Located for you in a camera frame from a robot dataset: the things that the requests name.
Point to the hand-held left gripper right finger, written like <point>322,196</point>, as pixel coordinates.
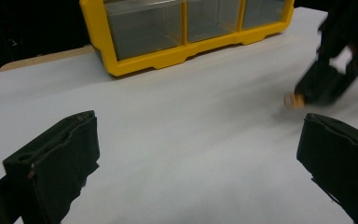
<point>345,161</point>

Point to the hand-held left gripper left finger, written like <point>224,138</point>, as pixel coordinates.
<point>56,161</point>

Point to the small tan object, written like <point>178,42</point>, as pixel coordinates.
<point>293,100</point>

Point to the yellow organizer case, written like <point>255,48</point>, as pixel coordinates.
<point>143,63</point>

